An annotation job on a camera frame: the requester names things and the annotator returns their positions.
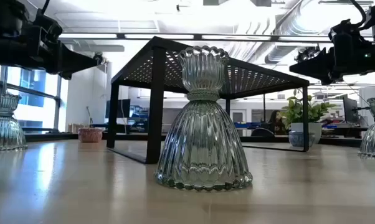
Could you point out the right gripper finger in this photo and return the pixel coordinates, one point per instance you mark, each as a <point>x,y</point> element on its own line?
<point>318,68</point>
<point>307,53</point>

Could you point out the person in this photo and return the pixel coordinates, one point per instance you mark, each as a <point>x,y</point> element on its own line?
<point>276,123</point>

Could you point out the blue round lid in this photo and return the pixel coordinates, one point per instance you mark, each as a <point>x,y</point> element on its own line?
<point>299,139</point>

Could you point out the green plant in white pot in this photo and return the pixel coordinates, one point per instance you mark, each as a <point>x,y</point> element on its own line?
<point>315,129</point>

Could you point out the black table frame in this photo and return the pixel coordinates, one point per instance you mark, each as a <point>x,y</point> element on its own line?
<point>56,136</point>

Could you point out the black window frame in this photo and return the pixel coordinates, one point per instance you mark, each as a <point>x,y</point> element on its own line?
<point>57,102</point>

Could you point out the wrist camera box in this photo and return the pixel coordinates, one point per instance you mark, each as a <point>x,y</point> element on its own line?
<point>49,29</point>
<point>341,31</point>

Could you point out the dark computer monitor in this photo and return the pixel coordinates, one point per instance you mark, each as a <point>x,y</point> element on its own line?
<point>349,109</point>
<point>122,109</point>

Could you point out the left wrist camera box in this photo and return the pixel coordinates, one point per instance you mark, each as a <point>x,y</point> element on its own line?
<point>49,29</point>

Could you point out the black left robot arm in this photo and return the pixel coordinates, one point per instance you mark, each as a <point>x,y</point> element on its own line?
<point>3,18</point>

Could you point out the black perforated metal shelf riser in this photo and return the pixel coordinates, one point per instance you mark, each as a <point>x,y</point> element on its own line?
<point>156,93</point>

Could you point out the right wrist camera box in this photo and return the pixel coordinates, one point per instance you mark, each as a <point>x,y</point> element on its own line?
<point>341,31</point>

